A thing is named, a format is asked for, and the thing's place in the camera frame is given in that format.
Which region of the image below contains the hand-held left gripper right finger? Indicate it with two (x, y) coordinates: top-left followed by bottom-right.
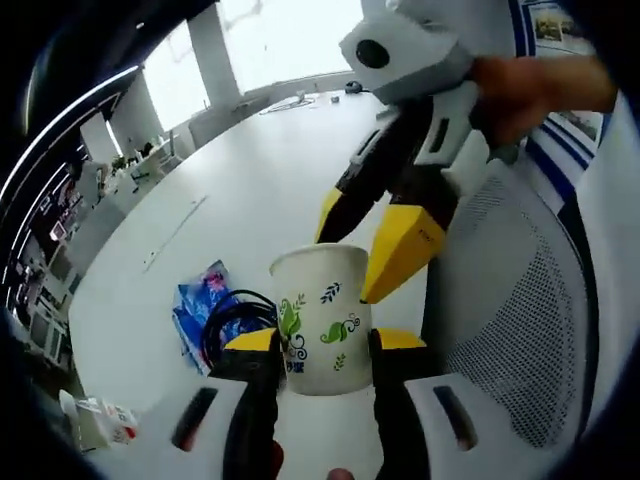
(368, 327), (576, 480)

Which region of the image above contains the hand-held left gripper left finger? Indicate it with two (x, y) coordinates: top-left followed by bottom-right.
(99, 327), (287, 480)

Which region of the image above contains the black cable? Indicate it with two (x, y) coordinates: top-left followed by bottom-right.
(199, 288), (279, 369)

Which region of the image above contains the white paper cup leaf print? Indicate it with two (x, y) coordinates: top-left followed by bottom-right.
(268, 243), (375, 397)

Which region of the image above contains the blue floral tissue pack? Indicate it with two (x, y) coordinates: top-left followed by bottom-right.
(172, 259), (279, 376)

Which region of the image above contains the clear water bottle red label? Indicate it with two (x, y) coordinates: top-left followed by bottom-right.
(59, 389), (141, 454)

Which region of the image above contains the person's right hand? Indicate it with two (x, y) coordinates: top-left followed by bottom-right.
(469, 54), (556, 150)

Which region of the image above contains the grey mesh office chair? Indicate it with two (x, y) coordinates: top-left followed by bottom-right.
(422, 134), (601, 451)

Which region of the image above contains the thin cable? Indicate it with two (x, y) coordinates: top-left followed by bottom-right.
(259, 92), (341, 116)

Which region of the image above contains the blue bordered wall poster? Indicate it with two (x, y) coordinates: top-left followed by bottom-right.
(539, 109), (609, 171)
(519, 0), (604, 55)

